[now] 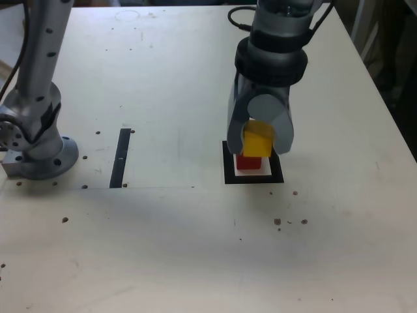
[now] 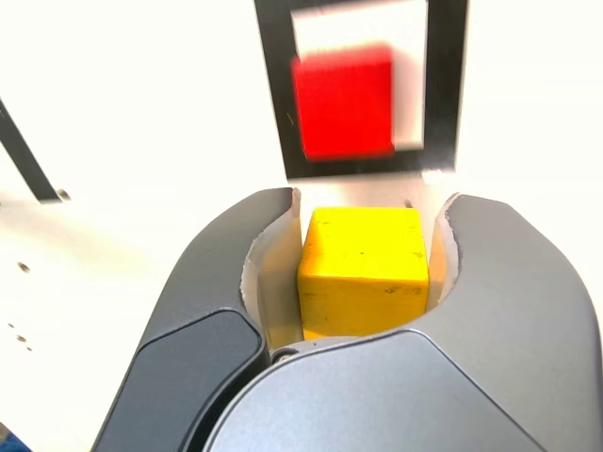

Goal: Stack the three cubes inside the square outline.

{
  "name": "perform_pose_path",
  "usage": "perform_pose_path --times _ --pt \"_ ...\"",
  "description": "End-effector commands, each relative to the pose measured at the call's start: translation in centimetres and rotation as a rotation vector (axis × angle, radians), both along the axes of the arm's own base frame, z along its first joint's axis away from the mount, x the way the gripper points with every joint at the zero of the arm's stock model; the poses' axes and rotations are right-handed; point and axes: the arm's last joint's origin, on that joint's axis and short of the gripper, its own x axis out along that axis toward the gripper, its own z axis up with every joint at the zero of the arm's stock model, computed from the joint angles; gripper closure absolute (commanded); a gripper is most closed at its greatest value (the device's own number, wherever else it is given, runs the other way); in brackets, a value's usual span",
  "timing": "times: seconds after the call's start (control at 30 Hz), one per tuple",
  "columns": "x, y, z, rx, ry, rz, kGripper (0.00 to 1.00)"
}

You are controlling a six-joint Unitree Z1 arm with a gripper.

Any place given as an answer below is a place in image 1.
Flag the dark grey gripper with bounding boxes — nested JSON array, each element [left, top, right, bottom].
[[226, 72, 295, 155]]

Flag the yellow cube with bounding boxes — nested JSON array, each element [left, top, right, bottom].
[[242, 121, 274, 158]]

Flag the red cube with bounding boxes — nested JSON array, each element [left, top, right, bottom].
[[236, 153, 263, 171]]

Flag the black tape square outline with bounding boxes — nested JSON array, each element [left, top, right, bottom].
[[222, 139, 284, 185]]

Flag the black tape strip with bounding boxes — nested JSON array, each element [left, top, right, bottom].
[[109, 128, 131, 189]]

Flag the black camera cable white plug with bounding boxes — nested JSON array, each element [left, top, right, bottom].
[[227, 6, 259, 33]]

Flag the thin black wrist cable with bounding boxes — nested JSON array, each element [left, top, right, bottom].
[[305, 0, 336, 37]]

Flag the white frame bars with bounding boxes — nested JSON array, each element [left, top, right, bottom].
[[351, 0, 381, 65]]

